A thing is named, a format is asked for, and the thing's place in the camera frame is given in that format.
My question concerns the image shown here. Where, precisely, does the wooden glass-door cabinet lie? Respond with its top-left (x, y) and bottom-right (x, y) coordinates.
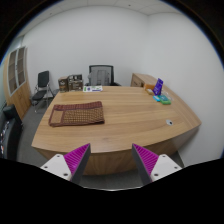
top-left (3, 45), bottom-right (33, 121)

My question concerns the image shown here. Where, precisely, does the black mesh office chair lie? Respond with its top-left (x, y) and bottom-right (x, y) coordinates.
top-left (84, 64), bottom-right (122, 88)

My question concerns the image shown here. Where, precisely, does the black leather sofa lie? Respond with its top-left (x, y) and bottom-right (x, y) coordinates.
top-left (0, 104), bottom-right (24, 162)

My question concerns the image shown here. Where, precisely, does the maroon patterned towel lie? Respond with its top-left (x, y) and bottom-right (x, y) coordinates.
top-left (48, 101), bottom-right (105, 128)

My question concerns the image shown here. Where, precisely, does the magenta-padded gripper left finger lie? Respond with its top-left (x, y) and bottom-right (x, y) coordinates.
top-left (40, 143), bottom-right (92, 185)

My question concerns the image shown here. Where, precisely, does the wooden side cabinet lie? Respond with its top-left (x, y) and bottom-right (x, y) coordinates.
top-left (130, 72), bottom-right (158, 89)

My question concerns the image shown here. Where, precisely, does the green box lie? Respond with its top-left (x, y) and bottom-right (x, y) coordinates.
top-left (159, 94), bottom-right (172, 106)

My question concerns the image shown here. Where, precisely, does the large dark cardboard box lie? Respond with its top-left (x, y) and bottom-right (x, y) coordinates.
top-left (67, 73), bottom-right (84, 92)

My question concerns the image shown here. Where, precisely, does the white printed leaflet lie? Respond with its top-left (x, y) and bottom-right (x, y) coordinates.
top-left (82, 85), bottom-right (104, 93)

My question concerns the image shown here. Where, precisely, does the small brown cardboard box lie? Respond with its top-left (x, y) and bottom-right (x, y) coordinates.
top-left (58, 76), bottom-right (70, 93)

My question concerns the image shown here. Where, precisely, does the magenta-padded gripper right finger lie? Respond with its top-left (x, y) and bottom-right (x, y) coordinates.
top-left (131, 143), bottom-right (183, 185)

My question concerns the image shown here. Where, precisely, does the purple standing card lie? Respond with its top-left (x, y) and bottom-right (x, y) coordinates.
top-left (152, 77), bottom-right (165, 97)

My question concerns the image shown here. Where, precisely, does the orange box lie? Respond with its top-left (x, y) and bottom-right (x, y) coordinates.
top-left (143, 83), bottom-right (156, 91)

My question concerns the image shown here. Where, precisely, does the black folding chair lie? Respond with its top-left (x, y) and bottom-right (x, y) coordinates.
top-left (30, 70), bottom-right (56, 113)

